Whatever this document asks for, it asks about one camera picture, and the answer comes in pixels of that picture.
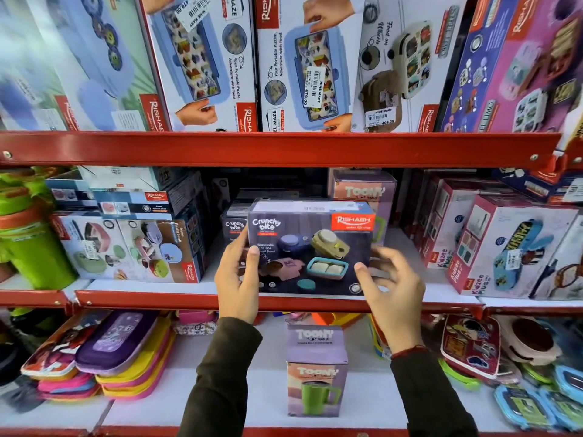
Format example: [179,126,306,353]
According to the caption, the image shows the person's left hand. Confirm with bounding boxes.
[214,226,261,325]

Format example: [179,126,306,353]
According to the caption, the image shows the person's right hand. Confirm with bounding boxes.
[354,246,427,356]

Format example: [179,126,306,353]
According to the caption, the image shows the dark purple lunch box carton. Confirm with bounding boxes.
[247,198,377,297]

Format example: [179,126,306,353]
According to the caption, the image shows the person's left forearm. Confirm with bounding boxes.
[177,317,264,437]

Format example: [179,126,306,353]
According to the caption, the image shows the person's right forearm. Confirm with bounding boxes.
[390,348,480,437]

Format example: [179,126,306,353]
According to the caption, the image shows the orange plastic container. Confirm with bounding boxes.
[310,312,366,329]

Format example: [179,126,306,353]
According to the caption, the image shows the small dark purple carton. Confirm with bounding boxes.
[220,201,250,245]

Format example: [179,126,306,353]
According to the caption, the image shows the floral pink pouch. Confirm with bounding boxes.
[172,309,218,337]

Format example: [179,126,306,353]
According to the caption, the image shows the red thread wrist band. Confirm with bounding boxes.
[391,344,429,360]

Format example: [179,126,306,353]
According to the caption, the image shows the pink mug carton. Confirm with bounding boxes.
[327,168,398,245]

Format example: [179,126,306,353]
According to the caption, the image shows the purple green mug carton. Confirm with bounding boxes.
[285,323,349,418]

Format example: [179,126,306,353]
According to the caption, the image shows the white red kids lunch carton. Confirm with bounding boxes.
[530,214,583,301]
[414,172,517,270]
[445,195,580,299]

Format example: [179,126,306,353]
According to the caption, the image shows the pastel bowl set carton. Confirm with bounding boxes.
[49,210,210,284]

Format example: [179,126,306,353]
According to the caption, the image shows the red cartoon lunch box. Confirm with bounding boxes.
[439,313,503,381]

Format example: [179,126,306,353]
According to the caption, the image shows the green plastic lunch box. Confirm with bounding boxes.
[438,357,482,390]

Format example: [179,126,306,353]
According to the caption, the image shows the yellow pink pencil case stack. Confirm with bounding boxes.
[95,317,177,401]

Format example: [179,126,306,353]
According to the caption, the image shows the blue flat bowl carton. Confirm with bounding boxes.
[45,176,206,222]

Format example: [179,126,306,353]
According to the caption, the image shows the purple pencil case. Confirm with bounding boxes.
[75,310,161,377]

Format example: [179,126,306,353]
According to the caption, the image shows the beige brown lunch box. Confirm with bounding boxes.
[494,315,564,367]

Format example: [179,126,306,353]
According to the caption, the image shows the dark blue flat carton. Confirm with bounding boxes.
[491,166,583,206]

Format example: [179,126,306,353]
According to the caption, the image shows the cartoon print pencil case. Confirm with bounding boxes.
[20,309,111,379]

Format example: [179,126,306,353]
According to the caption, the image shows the blue clip lid containers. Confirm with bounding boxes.
[493,363,583,432]

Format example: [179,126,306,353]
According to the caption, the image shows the pink orange pencil case stack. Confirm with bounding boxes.
[36,369,102,402]

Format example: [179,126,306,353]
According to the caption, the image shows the green plastic bottles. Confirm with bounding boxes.
[0,167,77,291]

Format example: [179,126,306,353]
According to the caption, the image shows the short red shelf edge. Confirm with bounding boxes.
[0,274,74,311]

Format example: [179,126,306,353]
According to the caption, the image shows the white car lunch box carton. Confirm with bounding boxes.
[351,0,468,133]

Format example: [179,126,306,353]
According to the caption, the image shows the dark bag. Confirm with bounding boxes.
[0,308,48,414]

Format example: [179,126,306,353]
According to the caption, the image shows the light blue lunch box carton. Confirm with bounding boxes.
[24,0,172,132]

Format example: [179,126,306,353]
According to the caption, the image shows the pink purple lunch box carton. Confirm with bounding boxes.
[439,0,583,134]

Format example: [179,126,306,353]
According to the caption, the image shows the blurred blue carton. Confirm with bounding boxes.
[0,0,70,132]

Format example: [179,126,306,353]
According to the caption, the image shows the long red shelf rail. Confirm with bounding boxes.
[0,130,562,169]

